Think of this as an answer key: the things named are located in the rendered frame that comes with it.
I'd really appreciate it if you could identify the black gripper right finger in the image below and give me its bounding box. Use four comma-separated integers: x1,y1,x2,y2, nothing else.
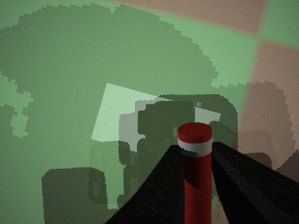
211,142,299,224

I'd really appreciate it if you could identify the red peg with white band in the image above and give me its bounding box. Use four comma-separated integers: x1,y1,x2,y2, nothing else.
178,122,213,224

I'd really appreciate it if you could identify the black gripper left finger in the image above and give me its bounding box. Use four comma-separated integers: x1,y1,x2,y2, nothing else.
104,144,185,224

